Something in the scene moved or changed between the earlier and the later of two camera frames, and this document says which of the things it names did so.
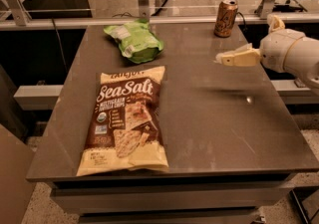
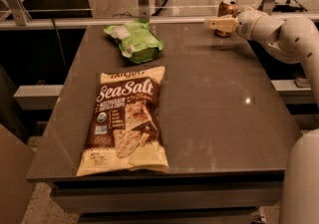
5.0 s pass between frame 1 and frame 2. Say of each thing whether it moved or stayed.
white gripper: moved
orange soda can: stayed
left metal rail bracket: stayed
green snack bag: stayed
